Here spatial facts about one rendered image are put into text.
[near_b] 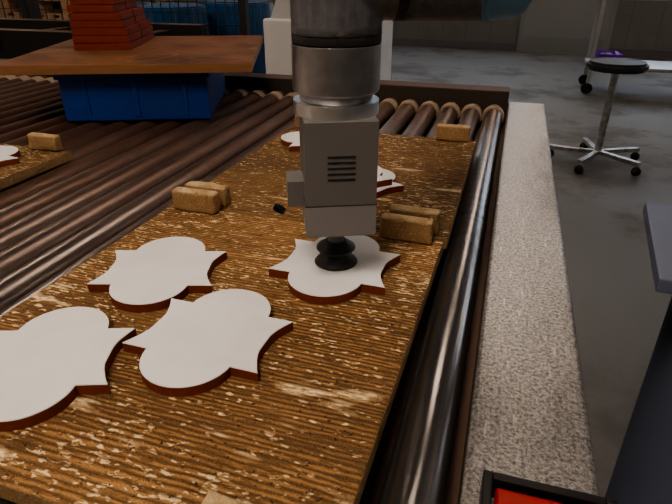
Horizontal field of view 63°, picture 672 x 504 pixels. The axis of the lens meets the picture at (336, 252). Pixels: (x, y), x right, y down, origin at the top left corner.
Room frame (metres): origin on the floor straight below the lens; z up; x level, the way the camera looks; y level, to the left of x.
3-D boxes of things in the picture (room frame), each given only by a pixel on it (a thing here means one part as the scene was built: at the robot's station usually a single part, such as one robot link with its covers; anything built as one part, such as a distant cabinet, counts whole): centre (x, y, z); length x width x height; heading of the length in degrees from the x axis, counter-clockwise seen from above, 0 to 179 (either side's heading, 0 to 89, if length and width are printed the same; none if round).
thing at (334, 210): (0.49, 0.01, 1.05); 0.10 x 0.09 x 0.16; 96
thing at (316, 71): (0.49, 0.00, 1.13); 0.08 x 0.08 x 0.05
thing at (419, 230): (0.56, -0.08, 0.95); 0.06 x 0.02 x 0.03; 72
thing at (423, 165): (0.81, -0.02, 0.93); 0.41 x 0.35 x 0.02; 163
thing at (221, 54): (1.36, 0.44, 1.03); 0.50 x 0.50 x 0.02; 4
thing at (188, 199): (0.64, 0.18, 0.95); 0.06 x 0.02 x 0.03; 72
